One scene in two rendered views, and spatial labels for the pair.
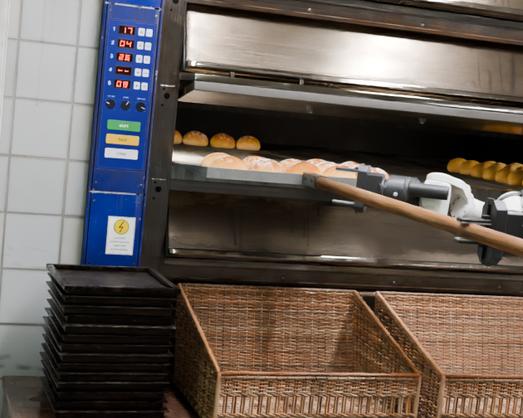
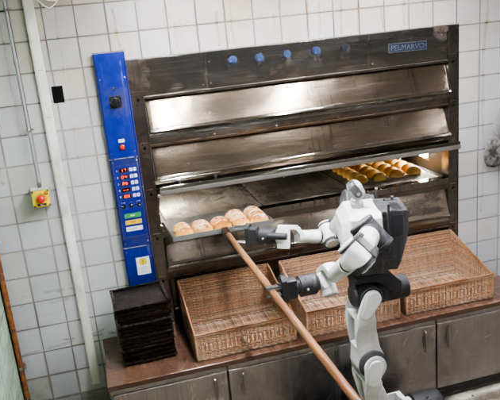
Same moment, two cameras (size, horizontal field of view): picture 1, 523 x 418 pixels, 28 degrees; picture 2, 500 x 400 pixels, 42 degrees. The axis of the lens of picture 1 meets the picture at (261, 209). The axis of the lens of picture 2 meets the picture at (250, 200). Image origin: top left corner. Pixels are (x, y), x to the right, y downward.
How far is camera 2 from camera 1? 1.16 m
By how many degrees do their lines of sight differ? 11
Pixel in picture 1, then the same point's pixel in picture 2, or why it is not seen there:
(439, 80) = (291, 151)
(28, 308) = (108, 306)
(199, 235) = (182, 255)
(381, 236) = not seen: hidden behind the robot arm
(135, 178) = (144, 237)
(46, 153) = (98, 235)
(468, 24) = (301, 118)
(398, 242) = not seen: hidden behind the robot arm
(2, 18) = (61, 180)
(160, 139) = (153, 215)
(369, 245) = not seen: hidden behind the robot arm
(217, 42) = (171, 163)
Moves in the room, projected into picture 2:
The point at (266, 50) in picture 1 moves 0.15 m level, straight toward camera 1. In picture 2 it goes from (196, 159) to (193, 166)
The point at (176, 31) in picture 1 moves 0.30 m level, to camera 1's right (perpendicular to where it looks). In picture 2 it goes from (148, 163) to (203, 159)
